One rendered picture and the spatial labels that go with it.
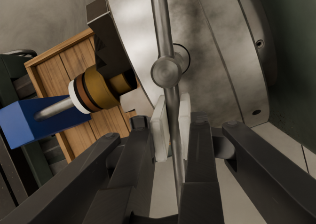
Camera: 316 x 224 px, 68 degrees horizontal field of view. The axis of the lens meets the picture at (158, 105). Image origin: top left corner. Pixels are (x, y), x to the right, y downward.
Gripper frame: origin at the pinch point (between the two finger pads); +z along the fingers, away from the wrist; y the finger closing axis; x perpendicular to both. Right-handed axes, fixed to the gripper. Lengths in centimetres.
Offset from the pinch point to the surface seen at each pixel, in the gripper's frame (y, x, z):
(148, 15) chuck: -1.9, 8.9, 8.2
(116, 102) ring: -11.0, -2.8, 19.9
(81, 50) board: -26, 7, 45
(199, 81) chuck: 2.6, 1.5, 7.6
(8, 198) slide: -50, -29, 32
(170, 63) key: 0.4, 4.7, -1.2
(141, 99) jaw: -6.6, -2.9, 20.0
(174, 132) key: -0.1, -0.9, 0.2
